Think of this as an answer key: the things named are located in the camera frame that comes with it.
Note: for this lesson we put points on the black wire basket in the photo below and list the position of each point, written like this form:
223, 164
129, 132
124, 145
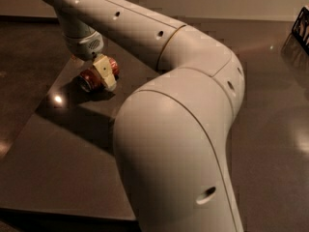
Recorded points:
301, 28

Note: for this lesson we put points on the red coke can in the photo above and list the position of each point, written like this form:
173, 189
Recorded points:
89, 79

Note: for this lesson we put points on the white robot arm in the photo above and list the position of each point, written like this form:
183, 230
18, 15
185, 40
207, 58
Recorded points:
170, 134

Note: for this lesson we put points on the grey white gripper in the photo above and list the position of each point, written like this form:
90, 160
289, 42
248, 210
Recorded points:
84, 47

